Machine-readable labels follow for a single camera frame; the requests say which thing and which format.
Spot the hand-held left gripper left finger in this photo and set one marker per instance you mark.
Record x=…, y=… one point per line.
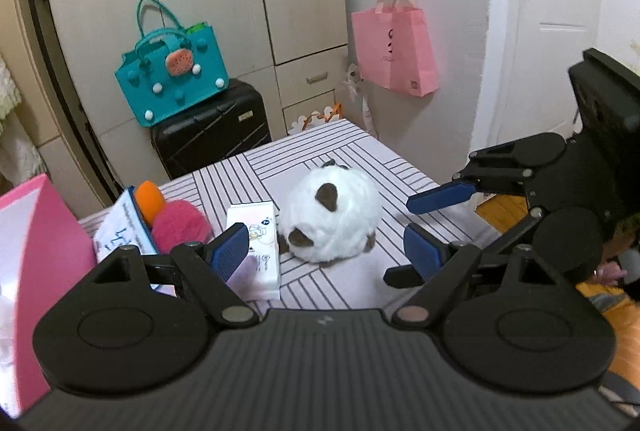
x=229, y=248

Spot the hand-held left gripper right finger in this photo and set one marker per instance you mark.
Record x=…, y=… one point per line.
x=422, y=251

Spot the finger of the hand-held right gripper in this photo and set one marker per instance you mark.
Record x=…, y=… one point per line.
x=442, y=197
x=515, y=231

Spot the white panda plush toy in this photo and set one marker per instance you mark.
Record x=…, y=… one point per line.
x=335, y=221

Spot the orange sponge ball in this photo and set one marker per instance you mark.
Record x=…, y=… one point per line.
x=149, y=201

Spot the pink storage box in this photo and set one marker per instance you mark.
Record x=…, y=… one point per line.
x=50, y=261

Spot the white tissue pack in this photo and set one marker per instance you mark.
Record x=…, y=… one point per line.
x=265, y=251

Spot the striped bed sheet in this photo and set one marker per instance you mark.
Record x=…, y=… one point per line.
x=400, y=176

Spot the pink fluffy ball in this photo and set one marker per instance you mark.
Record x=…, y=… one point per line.
x=180, y=226

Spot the white door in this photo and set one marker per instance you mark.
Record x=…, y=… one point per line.
x=555, y=61

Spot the black suitcase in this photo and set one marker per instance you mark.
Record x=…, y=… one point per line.
x=210, y=131

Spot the white fabric ornament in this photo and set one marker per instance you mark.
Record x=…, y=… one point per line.
x=356, y=83

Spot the white orange paper bag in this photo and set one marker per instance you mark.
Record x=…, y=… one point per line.
x=310, y=122

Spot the pink shopping bag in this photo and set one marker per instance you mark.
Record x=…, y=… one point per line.
x=395, y=46

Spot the teal felt handbag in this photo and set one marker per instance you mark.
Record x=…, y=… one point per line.
x=165, y=96

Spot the cream fleece pajama pants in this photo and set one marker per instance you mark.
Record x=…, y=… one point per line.
x=10, y=101

